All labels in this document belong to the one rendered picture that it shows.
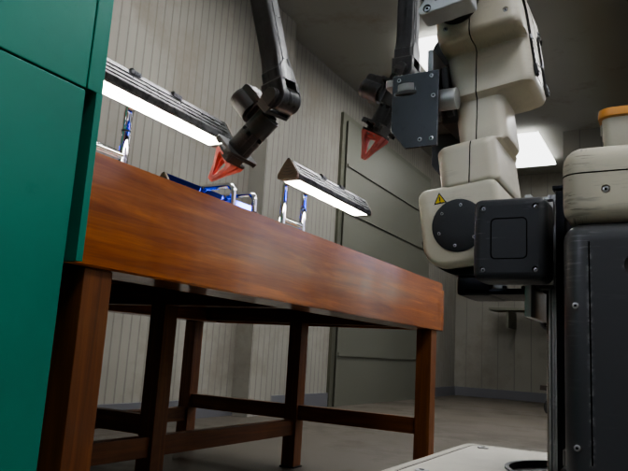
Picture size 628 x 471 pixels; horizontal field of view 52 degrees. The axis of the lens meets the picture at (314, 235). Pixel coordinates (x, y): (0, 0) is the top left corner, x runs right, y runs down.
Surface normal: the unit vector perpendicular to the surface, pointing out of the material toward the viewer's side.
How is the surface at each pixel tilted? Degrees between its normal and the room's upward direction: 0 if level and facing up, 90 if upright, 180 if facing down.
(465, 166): 90
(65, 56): 90
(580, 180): 90
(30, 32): 90
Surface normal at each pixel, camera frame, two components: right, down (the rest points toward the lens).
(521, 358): -0.48, -0.18
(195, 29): 0.87, -0.04
